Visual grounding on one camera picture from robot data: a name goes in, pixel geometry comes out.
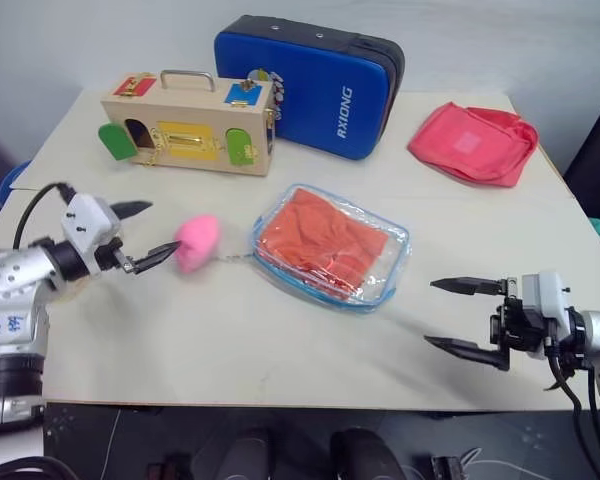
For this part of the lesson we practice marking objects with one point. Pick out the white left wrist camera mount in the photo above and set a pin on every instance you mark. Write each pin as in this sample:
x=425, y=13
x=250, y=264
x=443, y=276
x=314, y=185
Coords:
x=87, y=222

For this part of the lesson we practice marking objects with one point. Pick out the wooden lock box with latches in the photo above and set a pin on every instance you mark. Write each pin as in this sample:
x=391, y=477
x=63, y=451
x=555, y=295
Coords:
x=190, y=145

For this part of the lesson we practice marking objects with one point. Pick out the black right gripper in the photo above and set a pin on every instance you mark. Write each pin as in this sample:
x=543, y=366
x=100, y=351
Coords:
x=517, y=324

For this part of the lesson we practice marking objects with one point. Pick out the small black block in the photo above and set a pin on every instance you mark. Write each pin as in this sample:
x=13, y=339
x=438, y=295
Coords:
x=449, y=469

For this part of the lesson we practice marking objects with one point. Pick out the black chair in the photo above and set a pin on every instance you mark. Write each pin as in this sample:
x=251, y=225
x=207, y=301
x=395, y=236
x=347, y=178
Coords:
x=597, y=165

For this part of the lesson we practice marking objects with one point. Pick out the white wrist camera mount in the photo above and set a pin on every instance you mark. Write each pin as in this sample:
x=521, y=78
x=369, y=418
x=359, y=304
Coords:
x=87, y=222
x=547, y=298

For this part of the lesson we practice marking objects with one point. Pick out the blue round object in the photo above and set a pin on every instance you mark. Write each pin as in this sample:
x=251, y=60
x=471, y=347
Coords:
x=9, y=184

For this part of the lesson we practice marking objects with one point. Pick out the pink fluffy pompom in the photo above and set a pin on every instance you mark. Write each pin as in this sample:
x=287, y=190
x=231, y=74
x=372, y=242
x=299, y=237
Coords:
x=196, y=242

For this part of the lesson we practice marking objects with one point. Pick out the clear plastic pouch blue trim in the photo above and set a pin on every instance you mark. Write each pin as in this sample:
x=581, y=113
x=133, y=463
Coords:
x=380, y=282

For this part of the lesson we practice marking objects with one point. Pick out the blue padded RXIONG case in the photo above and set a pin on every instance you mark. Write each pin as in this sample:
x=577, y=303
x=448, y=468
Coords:
x=325, y=95

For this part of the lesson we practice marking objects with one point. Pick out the red fabric bag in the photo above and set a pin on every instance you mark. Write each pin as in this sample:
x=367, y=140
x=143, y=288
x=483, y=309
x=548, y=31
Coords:
x=467, y=142

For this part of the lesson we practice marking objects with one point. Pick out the orange cloth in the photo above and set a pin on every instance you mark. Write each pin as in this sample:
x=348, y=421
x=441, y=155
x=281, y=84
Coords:
x=320, y=232

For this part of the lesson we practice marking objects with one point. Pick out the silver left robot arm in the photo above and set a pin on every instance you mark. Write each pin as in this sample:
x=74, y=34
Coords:
x=10, y=272

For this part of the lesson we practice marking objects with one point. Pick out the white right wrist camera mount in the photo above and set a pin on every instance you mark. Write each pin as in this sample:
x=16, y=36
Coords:
x=547, y=298

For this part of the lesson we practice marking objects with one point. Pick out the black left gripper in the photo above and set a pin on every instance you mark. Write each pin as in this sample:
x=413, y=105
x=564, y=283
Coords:
x=108, y=254

